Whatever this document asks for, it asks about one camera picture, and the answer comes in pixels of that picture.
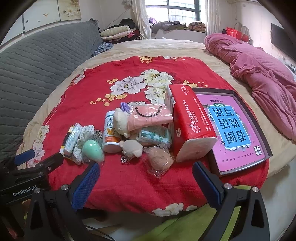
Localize pink cloth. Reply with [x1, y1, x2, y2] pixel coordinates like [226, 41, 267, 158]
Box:
[127, 104, 173, 131]

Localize cream plush bear purple dress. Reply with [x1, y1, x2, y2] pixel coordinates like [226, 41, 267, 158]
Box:
[113, 102, 130, 138]

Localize black wall television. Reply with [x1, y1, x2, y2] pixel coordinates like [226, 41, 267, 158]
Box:
[270, 23, 296, 61]

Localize window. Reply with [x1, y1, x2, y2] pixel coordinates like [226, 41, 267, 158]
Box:
[145, 0, 201, 24]

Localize grey tray with pink book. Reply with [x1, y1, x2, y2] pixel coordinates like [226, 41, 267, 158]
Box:
[193, 88, 273, 176]

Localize blue patterned pillow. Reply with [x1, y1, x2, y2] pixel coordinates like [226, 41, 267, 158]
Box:
[92, 42, 113, 57]

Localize green floral tissue pack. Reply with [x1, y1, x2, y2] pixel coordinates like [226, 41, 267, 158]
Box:
[137, 125, 172, 148]

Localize white yellow packet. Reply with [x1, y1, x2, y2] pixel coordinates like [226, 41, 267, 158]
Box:
[60, 123, 83, 159]

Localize white floral scrunchie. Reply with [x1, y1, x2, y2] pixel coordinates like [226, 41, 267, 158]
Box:
[72, 125, 95, 165]

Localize wall painting panels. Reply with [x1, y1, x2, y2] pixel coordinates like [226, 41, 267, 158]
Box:
[1, 0, 81, 45]

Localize red tissue box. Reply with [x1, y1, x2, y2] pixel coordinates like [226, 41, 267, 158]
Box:
[165, 84, 218, 163]

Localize white orange supplement bottle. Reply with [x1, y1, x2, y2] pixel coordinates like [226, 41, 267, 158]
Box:
[102, 110, 122, 153]

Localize white curtain left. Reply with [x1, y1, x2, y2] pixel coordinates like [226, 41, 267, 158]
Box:
[132, 0, 152, 39]

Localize white curtain right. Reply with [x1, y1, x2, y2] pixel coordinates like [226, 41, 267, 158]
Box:
[206, 0, 220, 36]

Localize peach sponge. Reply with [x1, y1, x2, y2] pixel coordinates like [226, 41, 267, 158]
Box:
[143, 144, 174, 179]

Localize red gift bags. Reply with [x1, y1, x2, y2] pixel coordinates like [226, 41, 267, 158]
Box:
[222, 22, 251, 43]

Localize clothes on window sill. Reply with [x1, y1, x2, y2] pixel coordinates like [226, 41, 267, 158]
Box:
[149, 18, 206, 34]

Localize beige bed sheet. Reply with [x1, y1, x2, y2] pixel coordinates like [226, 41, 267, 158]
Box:
[16, 39, 295, 177]

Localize mint green sponge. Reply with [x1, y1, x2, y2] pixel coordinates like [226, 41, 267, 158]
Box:
[82, 140, 104, 163]

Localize pink quilted comforter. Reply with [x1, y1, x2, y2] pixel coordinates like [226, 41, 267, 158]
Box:
[204, 33, 295, 141]

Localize cream plush bear pink dress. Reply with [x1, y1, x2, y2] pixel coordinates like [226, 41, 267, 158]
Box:
[119, 136, 143, 164]

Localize stack of folded blankets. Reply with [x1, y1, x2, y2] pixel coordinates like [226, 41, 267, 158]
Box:
[100, 25, 140, 44]

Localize grey quilted headboard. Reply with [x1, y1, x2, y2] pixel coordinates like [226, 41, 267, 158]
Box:
[1, 19, 102, 159]

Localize white curtain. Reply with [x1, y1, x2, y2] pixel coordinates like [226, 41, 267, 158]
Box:
[132, 0, 152, 39]
[206, 0, 220, 36]

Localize leopard print scrunchie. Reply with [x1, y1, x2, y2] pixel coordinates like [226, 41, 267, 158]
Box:
[93, 130, 103, 146]

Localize red floral blanket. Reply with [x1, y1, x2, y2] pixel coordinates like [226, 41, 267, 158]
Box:
[27, 56, 268, 215]

